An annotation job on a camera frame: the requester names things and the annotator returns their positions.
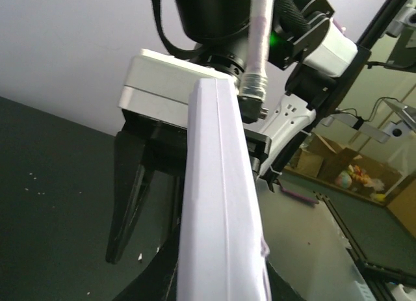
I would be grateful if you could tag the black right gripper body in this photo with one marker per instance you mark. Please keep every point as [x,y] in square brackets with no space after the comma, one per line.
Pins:
[150,145]

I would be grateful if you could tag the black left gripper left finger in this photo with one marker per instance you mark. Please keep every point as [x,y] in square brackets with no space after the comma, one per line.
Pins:
[159,279]

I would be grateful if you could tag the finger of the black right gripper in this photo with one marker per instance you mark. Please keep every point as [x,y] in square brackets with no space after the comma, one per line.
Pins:
[129,200]

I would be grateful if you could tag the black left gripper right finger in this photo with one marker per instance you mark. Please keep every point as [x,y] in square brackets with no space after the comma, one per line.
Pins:
[279,288]

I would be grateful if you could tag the purple phone case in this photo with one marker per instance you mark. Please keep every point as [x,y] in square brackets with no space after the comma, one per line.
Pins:
[222,251]

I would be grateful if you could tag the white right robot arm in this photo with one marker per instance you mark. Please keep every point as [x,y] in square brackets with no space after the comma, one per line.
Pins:
[232,37]

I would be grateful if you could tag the cardboard box with toys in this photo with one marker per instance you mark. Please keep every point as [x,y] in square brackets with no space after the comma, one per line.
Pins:
[342,168]

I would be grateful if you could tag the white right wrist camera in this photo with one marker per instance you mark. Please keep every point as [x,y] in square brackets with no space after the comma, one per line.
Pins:
[158,86]

